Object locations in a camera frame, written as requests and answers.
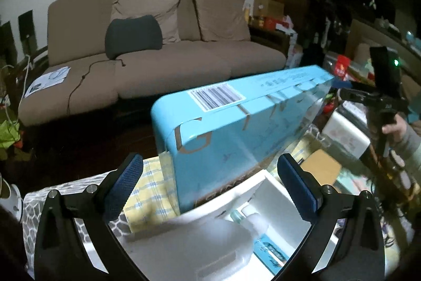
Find small red box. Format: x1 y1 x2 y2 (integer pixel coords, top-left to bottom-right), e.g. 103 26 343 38
334 55 351 77

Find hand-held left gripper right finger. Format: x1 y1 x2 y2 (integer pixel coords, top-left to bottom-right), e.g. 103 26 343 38
273 152 385 281

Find printed paper sheet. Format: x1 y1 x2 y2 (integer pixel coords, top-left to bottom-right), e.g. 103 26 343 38
24 66 71 97

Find blue gift box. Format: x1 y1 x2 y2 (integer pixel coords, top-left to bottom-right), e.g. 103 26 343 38
151 65 336 215

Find white plastic case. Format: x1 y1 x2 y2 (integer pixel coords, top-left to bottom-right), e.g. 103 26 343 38
322 110 370 163

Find black cable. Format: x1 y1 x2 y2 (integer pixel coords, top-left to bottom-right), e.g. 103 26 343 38
66 58 127 115

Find beige flat box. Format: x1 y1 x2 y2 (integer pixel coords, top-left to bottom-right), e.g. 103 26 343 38
301 149 343 186

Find white storage box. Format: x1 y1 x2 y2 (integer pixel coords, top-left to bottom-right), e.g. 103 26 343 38
123 156 343 281

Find person's right hand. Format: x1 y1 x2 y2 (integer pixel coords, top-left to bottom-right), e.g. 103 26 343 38
382 113 412 150

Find person's right forearm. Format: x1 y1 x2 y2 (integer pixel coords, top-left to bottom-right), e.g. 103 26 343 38
393 126 421 160

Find grey patterned cloth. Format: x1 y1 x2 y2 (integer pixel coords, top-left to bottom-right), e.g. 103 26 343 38
21 171 132 278

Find yellow checked tablecloth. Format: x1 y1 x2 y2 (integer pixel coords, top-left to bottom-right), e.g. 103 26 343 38
123 136 329 234

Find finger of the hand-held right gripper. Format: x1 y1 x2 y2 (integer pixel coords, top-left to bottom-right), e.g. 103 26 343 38
332 78 387 105

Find stacked cardboard boxes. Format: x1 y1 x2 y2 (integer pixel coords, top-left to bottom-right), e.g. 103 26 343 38
250 26 293 54

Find beige sofa cushion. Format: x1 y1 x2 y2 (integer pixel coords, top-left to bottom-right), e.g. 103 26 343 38
110 0 183 45
189 0 252 42

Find beige sofa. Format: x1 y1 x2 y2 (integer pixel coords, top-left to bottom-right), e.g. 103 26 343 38
18 0 287 127

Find white slipper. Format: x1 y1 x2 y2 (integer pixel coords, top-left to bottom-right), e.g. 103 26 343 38
0 179 23 219

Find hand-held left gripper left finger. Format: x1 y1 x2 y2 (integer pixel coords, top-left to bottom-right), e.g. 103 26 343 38
34 152 143 281

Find dark lumbar pillow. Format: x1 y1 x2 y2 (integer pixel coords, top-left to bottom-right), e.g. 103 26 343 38
105 15 162 60

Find mint green box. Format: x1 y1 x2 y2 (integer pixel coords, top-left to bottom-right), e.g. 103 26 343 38
335 166 372 203

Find teal bottle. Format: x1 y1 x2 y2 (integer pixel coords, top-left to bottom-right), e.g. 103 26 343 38
228 209 295 268

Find bright green cloth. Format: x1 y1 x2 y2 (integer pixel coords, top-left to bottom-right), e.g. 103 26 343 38
0 118 22 150

